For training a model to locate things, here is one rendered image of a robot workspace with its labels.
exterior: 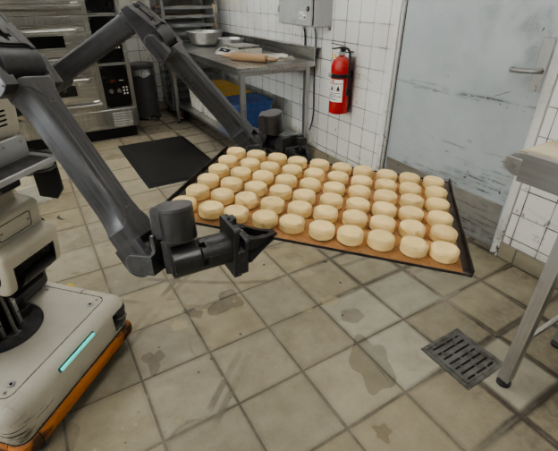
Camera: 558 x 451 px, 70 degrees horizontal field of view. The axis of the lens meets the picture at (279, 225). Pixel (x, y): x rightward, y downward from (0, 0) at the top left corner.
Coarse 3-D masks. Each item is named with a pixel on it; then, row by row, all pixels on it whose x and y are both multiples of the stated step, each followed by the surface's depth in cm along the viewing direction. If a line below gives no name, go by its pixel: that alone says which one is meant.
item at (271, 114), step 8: (264, 112) 115; (272, 112) 114; (280, 112) 113; (264, 120) 114; (272, 120) 112; (280, 120) 113; (264, 128) 115; (272, 128) 114; (280, 128) 114; (264, 136) 119; (256, 144) 117; (264, 144) 119
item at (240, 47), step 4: (224, 44) 368; (228, 44) 368; (232, 44) 368; (236, 44) 368; (240, 44) 368; (244, 44) 368; (248, 44) 368; (252, 44) 368; (220, 48) 367; (224, 48) 363; (228, 48) 360; (232, 48) 357; (236, 48) 357; (240, 48) 355; (244, 48) 357; (248, 48) 357; (252, 48) 358; (256, 48) 360; (260, 48) 363; (216, 52) 367; (220, 52) 363; (224, 52) 358; (228, 52) 355; (240, 52) 351; (244, 52) 354; (248, 52) 356; (252, 52) 359; (256, 52) 361; (260, 52) 364
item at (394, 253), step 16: (240, 160) 106; (320, 192) 92; (256, 208) 84; (208, 224) 78; (336, 224) 80; (368, 224) 81; (304, 240) 75; (336, 240) 75; (400, 240) 76; (384, 256) 72; (400, 256) 72
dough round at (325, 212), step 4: (316, 208) 81; (320, 208) 81; (324, 208) 81; (328, 208) 81; (332, 208) 82; (316, 212) 80; (320, 212) 80; (324, 212) 80; (328, 212) 80; (332, 212) 80; (336, 212) 80; (316, 216) 80; (320, 216) 79; (324, 216) 79; (328, 216) 79; (332, 216) 79; (336, 216) 80; (328, 220) 80; (332, 220) 80; (336, 220) 81
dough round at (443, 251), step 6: (432, 246) 72; (438, 246) 72; (444, 246) 72; (450, 246) 72; (456, 246) 72; (432, 252) 71; (438, 252) 70; (444, 252) 70; (450, 252) 70; (456, 252) 70; (432, 258) 72; (438, 258) 70; (444, 258) 70; (450, 258) 70; (456, 258) 70
